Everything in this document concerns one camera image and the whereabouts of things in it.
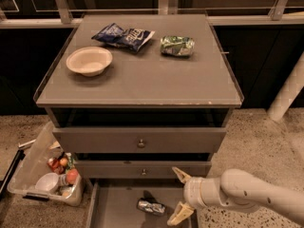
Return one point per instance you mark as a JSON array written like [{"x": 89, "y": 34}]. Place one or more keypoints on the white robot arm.
[{"x": 236, "y": 190}]

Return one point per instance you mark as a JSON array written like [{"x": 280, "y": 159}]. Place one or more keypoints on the grey middle drawer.
[{"x": 140, "y": 169}]

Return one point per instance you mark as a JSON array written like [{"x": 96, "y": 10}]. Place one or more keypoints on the metal window railing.
[{"x": 34, "y": 14}]

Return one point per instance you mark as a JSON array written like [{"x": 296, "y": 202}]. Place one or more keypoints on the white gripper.
[{"x": 192, "y": 193}]

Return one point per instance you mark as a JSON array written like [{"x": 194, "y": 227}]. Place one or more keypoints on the grey drawer cabinet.
[{"x": 145, "y": 88}]

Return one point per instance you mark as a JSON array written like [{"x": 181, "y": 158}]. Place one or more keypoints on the blue chip bag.
[{"x": 132, "y": 38}]

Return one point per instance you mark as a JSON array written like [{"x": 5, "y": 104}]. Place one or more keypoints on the white paper bowl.
[{"x": 89, "y": 61}]

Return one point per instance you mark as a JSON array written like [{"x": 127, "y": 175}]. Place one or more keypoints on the grey drawer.
[
  {"x": 140, "y": 169},
  {"x": 114, "y": 204},
  {"x": 144, "y": 140}
]

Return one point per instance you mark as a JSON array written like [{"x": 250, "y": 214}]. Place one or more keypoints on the red snack packet in bin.
[{"x": 55, "y": 166}]

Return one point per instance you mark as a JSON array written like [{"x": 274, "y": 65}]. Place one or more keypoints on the clear plastic storage bin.
[{"x": 35, "y": 165}]

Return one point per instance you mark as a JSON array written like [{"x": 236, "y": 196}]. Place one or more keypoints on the grey bottom drawer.
[{"x": 114, "y": 204}]

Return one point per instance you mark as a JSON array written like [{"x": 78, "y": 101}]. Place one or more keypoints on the orange fruit in bin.
[{"x": 71, "y": 176}]

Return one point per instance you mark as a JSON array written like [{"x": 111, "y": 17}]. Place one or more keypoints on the white cylindrical post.
[{"x": 289, "y": 91}]

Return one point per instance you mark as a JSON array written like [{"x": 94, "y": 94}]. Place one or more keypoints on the green crumpled snack bag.
[{"x": 178, "y": 46}]

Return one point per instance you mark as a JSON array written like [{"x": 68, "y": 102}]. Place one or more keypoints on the grey top drawer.
[{"x": 144, "y": 140}]

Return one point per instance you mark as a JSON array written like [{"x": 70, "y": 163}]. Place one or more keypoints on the silver blue redbull can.
[{"x": 151, "y": 207}]

